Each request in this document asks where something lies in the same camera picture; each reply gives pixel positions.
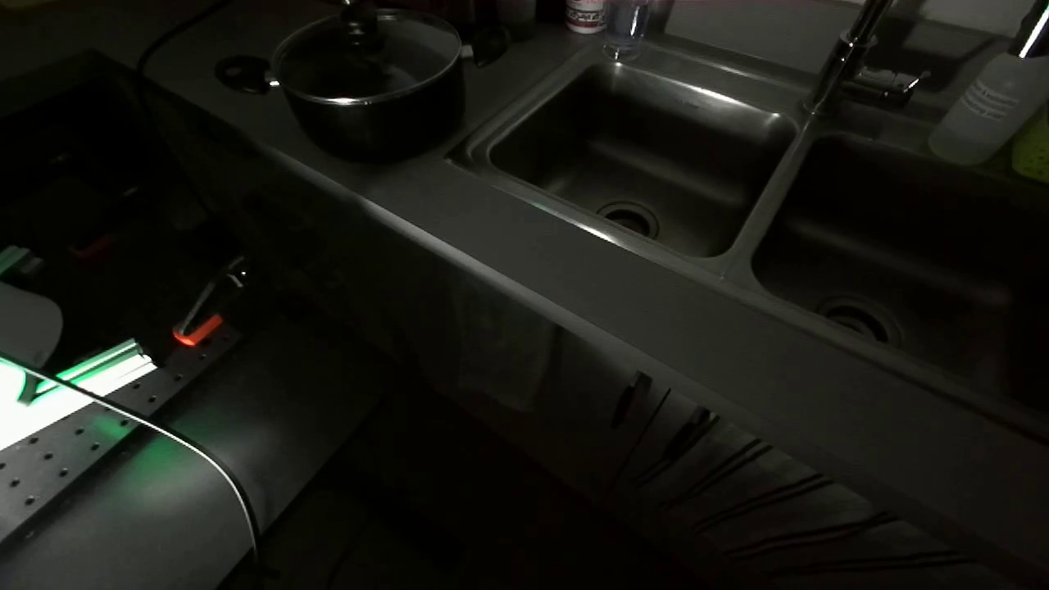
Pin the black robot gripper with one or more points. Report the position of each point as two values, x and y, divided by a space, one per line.
359 14

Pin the glass lid with black knob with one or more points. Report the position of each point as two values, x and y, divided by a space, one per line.
365 66

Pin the black cooking pot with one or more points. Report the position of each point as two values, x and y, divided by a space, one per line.
379 120

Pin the white labelled container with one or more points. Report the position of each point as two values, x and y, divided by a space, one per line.
586 14

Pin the stainless steel double sink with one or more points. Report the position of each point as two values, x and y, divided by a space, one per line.
675 166

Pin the white lit panel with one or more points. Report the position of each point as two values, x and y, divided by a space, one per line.
67 381

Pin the chrome sink faucet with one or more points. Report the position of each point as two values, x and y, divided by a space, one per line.
857 61

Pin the perforated black mounting board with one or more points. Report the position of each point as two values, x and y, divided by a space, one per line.
76 447

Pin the translucent plastic bottle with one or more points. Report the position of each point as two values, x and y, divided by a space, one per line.
987 106

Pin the green sponge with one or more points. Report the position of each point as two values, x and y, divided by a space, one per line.
1033 147

